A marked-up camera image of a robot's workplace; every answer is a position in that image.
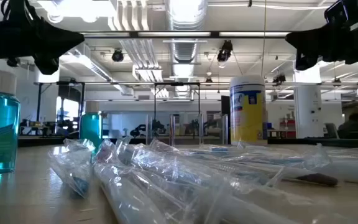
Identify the red shelf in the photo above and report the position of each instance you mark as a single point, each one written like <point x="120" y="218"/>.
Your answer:
<point x="291" y="133"/>

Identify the black ceiling spotlight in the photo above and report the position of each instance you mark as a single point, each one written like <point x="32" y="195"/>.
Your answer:
<point x="279" y="79"/>
<point x="225" y="51"/>
<point x="117" y="56"/>
<point x="12" y="62"/>

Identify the yellow Lysol wipes canister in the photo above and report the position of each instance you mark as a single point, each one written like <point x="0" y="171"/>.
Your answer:
<point x="249" y="118"/>

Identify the grey office chair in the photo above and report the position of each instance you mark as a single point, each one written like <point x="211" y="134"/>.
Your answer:
<point x="331" y="130"/>

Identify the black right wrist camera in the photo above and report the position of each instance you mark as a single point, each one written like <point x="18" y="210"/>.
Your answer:
<point x="336" y="12"/>

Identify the black upright panel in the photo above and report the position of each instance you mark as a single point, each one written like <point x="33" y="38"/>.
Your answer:
<point x="225" y="105"/>

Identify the black overhead crossbar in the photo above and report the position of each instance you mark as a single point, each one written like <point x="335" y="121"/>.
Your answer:
<point x="214" y="34"/>

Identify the white round column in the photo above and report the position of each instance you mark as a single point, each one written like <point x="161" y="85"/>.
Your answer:
<point x="308" y="109"/>

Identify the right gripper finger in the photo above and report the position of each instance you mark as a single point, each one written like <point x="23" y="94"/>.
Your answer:
<point x="312" y="36"/>
<point x="312" y="48"/>

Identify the white LED light strip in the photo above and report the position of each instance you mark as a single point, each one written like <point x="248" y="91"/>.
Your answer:
<point x="253" y="34"/>
<point x="174" y="34"/>

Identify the person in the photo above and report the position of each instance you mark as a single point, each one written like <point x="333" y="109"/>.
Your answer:
<point x="351" y="128"/>

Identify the silver ventilation duct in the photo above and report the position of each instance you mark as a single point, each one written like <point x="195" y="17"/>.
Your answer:
<point x="185" y="51"/>

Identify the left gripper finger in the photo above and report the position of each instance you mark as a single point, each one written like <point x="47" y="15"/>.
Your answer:
<point x="61" y="36"/>
<point x="59" y="49"/>

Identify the white rectangular ceiling duct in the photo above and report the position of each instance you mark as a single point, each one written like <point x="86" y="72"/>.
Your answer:
<point x="82" y="60"/>

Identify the clear acrylic organizer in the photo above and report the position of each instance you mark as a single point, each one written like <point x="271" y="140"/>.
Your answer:
<point x="171" y="130"/>

